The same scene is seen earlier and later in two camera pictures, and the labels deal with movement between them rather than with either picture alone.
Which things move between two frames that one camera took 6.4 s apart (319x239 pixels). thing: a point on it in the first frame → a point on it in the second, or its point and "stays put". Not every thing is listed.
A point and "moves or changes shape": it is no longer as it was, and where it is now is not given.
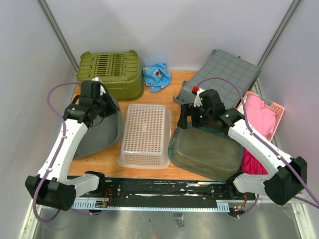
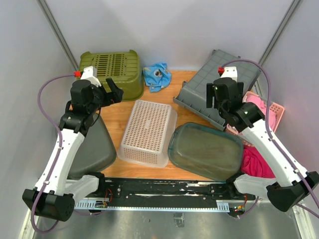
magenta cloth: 250,165 stays put
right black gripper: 186,110 → 211,93
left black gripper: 112,108 → 114,96
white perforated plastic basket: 146,137 stays put
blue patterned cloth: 157,76 stays put
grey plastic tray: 100,137 moves or changes shape
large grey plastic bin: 221,64 stays put
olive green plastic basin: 120,71 stays put
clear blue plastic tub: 209,152 stays put
